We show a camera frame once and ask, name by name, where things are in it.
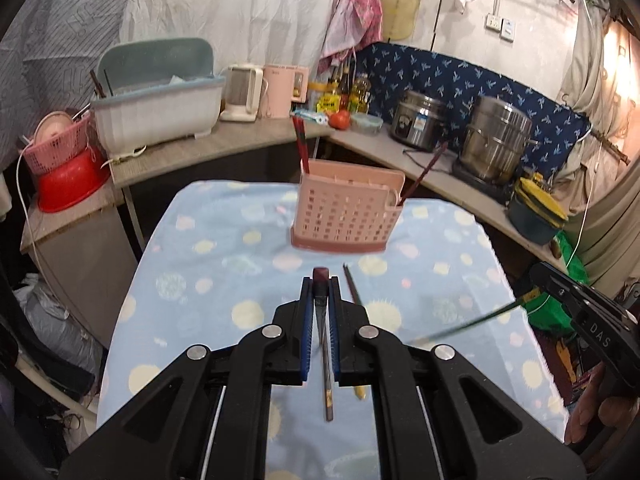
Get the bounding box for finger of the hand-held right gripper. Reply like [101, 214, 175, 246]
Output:
[528, 261, 588, 311]

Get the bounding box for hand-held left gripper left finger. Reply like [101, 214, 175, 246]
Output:
[59, 276, 316, 480]

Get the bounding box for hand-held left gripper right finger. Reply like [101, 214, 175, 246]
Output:
[329, 279, 587, 480]

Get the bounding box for green chopstick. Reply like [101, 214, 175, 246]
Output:
[404, 296, 532, 347]

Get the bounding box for pink perforated utensil holder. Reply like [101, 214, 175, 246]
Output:
[289, 157, 407, 254]

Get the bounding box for person's right hand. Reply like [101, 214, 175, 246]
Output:
[564, 360, 640, 467]

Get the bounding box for green plastic bag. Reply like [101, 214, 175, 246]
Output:
[529, 232, 590, 342]

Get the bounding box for brown chopstick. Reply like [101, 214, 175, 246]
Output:
[320, 322, 336, 422]

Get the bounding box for stack of bowls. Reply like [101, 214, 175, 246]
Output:
[506, 174, 572, 247]

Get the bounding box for blue dotted tablecloth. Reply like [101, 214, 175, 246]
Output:
[96, 180, 572, 480]

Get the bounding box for black induction cooker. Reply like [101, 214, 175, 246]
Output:
[451, 159, 522, 197]

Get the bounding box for steel steamer pot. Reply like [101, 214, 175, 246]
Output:
[458, 95, 540, 184]

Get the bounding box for beige curtain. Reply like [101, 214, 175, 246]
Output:
[554, 10, 640, 288]

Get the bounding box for grey wooden counter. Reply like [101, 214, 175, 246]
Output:
[109, 119, 572, 273]

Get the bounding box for clear food container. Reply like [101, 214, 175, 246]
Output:
[350, 112, 384, 136]

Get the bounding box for steel rice cooker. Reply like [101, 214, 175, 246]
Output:
[390, 90, 449, 153]

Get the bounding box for blue patterned cloth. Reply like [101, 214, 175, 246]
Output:
[351, 42, 592, 182]

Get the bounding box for cooking oil bottle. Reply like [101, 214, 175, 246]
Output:
[350, 72, 373, 114]

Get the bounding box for pink electric kettle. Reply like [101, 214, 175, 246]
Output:
[260, 63, 311, 120]

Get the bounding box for small wooden cabinet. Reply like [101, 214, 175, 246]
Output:
[19, 180, 147, 352]

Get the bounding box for white electric kettle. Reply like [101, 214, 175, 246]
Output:
[219, 63, 265, 123]

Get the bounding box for grey plastic bag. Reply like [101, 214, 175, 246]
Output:
[12, 274, 103, 378]

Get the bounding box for white dish box teal lid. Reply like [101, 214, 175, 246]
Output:
[91, 37, 227, 157]

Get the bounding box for red plastic basin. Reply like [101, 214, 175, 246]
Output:
[37, 149, 112, 214]

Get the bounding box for yellow cutting board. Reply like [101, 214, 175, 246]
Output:
[378, 0, 422, 44]

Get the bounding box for pink plastic basket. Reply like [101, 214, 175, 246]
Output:
[22, 109, 109, 177]

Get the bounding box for pink hanging cloth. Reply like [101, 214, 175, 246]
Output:
[319, 0, 384, 75]

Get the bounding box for white plastic sheet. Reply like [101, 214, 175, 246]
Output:
[119, 0, 362, 92]

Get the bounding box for striped grey sheet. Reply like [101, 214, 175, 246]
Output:
[0, 0, 138, 171]

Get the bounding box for white wall socket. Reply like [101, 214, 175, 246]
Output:
[484, 15, 517, 42]

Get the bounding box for white power cable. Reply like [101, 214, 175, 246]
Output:
[14, 142, 48, 266]

